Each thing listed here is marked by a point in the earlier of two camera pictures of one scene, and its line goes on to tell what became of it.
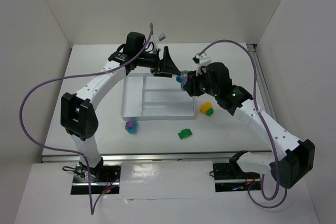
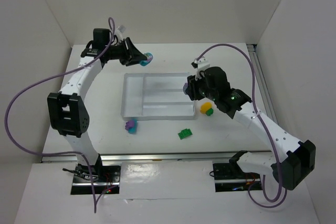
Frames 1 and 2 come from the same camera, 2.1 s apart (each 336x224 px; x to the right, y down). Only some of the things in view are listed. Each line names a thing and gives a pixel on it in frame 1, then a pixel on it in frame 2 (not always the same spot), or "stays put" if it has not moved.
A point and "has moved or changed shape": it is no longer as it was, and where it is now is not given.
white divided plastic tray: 147,97 stays put
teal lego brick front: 133,130 stays put
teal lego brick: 179,78 has moved or changed shape
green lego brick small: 209,112 stays put
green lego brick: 185,134 stays put
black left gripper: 161,62 -> 126,51
